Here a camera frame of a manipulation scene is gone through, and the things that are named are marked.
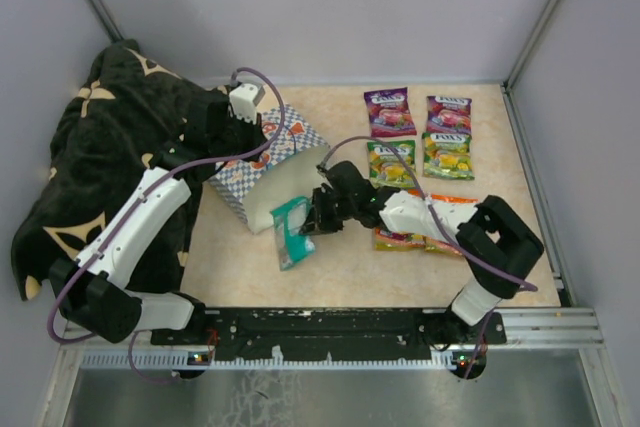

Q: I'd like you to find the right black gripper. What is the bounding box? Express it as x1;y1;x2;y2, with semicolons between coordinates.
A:
299;187;357;237

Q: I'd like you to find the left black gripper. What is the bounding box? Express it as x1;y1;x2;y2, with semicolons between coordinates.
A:
210;106;270;162

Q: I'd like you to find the teal snack packet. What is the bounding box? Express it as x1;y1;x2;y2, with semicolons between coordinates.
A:
271;196;316;271

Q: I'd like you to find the blue checkered paper bag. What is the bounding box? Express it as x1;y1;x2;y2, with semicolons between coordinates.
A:
209;105;330;234

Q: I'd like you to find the orange snack packet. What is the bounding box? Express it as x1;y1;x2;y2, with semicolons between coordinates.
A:
424;194;479;256
373;187;426;253

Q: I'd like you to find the green Fox's candy packet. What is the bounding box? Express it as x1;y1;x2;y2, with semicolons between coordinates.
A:
367;140;416;189

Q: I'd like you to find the purple snack packet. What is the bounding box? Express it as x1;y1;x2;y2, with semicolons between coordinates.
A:
426;96;472;135
363;87;417;138

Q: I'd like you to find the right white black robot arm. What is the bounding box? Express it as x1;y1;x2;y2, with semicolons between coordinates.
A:
301;161;544;343

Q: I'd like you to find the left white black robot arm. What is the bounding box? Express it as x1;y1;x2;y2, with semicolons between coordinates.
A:
47;84;269;344

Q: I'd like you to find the black floral blanket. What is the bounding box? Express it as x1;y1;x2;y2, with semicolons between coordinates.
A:
11;40;230;301

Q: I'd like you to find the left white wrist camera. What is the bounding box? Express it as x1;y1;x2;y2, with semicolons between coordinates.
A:
229;83;265;124

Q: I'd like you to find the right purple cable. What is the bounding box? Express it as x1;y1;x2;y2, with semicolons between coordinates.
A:
317;135;539;381

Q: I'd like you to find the purple cable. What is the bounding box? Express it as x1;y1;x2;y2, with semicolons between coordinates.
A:
317;135;539;381
47;66;287;386

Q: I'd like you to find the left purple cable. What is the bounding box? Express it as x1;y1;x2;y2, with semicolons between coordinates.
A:
47;66;287;386

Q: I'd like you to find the white slotted cable duct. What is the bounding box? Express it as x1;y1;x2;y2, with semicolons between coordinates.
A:
79;349;489;371

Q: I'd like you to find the aluminium frame rail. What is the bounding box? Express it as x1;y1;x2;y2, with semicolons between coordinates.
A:
62;304;609;348

